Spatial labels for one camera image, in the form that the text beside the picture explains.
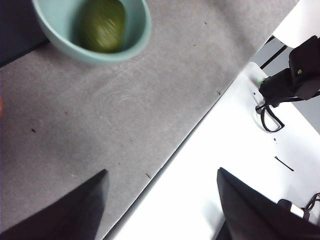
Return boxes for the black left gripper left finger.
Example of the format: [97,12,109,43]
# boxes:
[0,169,110,240]

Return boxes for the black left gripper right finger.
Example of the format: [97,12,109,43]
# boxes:
[216,166,320,240]

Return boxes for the teal ceramic bowl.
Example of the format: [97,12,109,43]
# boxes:
[31,0,153,66]

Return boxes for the green avocado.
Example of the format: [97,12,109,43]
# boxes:
[79,0,127,53]

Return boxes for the black white connector block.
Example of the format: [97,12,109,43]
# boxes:
[277,192,320,221]

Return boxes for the black looped cable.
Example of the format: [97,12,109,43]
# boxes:
[255,102,285,133]

